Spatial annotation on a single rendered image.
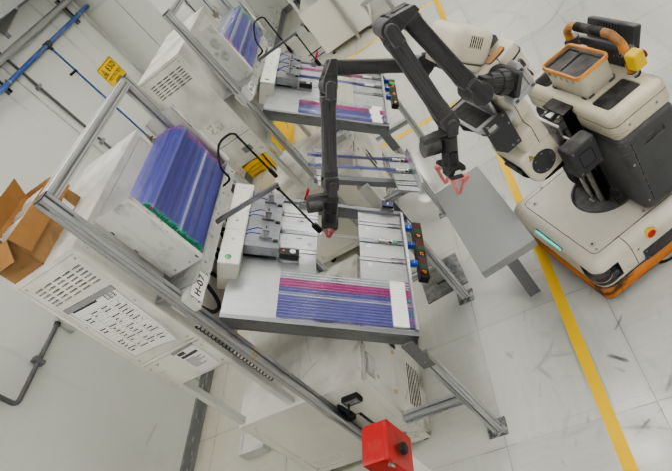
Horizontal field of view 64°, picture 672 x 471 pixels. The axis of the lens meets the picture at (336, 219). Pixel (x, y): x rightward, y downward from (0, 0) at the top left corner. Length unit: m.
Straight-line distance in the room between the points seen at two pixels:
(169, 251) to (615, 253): 1.74
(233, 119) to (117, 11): 2.27
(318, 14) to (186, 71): 3.72
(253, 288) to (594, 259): 1.39
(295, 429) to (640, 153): 1.80
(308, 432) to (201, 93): 1.81
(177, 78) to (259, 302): 1.49
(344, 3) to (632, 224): 4.71
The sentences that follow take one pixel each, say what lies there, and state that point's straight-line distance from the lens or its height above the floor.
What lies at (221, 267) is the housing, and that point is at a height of 1.27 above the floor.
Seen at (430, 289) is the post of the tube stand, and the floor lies 0.01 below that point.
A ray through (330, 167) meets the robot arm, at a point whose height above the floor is 1.20.
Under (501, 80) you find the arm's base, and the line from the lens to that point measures 1.88.
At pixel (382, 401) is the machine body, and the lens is 2.34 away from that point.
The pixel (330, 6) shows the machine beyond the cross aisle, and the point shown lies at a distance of 6.55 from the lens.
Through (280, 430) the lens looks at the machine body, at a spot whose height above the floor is 0.49.
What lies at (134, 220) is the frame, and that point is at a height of 1.64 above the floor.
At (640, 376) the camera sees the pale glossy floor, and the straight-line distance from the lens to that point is 2.48.
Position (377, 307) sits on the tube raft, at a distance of 2.04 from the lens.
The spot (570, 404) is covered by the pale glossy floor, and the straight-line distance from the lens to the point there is 2.50.
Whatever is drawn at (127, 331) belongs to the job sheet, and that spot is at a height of 1.35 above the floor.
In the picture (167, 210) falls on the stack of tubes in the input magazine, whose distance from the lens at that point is 1.90.
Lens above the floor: 2.17
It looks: 32 degrees down
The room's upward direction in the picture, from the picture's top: 43 degrees counter-clockwise
